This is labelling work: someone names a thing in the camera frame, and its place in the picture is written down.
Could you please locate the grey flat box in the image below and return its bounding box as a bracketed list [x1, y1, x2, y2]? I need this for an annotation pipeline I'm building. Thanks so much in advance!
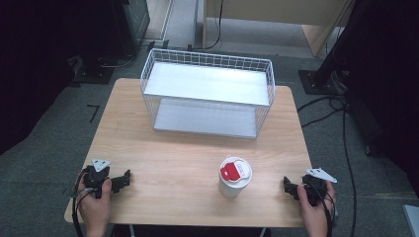
[401, 203, 419, 237]

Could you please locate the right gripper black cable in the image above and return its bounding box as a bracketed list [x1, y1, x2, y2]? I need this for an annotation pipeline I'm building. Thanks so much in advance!
[307, 181, 336, 237]

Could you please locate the black cabinet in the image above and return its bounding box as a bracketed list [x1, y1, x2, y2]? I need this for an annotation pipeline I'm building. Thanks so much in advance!
[111, 0, 151, 57]

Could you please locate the person's left hand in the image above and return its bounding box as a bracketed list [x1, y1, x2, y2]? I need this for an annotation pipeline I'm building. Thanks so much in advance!
[77, 178, 114, 229]

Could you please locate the light wooden desk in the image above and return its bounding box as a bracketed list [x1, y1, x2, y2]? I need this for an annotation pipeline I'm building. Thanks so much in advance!
[202, 0, 358, 58]

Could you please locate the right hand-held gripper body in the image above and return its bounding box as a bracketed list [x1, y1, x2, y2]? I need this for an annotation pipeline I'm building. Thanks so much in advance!
[300, 167, 338, 207]

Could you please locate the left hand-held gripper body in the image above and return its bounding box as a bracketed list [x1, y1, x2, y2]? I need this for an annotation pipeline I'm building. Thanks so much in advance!
[82, 157, 113, 199]

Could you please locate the dark curtain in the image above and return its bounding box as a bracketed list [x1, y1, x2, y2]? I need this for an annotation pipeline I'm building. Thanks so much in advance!
[0, 0, 115, 156]
[344, 0, 419, 198]

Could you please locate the black floor cable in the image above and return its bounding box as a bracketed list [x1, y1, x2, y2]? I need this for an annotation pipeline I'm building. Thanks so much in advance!
[296, 93, 360, 237]

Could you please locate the white cup with red-white lid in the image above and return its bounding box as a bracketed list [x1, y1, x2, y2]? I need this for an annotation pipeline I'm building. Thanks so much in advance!
[217, 156, 254, 199]

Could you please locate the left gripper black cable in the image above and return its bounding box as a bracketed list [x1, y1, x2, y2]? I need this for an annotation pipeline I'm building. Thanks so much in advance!
[70, 167, 100, 237]

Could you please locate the black stand base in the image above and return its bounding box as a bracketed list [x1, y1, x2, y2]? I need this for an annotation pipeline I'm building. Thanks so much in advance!
[67, 54, 116, 86]

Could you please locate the person's dark clothing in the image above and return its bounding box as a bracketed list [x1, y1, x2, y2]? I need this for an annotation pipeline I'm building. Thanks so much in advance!
[110, 224, 272, 237]

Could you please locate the person's right hand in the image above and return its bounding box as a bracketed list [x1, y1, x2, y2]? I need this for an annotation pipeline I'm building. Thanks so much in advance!
[295, 181, 337, 229]

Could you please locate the white wire shelf rack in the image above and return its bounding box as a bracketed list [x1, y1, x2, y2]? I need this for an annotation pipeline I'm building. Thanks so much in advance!
[139, 47, 277, 140]

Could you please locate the black hanging cable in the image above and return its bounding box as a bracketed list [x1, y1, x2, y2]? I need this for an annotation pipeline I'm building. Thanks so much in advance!
[190, 0, 225, 52]

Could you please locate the black metal stand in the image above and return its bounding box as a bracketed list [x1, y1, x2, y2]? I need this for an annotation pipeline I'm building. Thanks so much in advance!
[297, 0, 364, 97]

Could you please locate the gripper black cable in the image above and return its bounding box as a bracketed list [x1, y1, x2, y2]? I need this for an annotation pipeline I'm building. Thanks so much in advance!
[307, 181, 336, 237]
[70, 167, 100, 237]

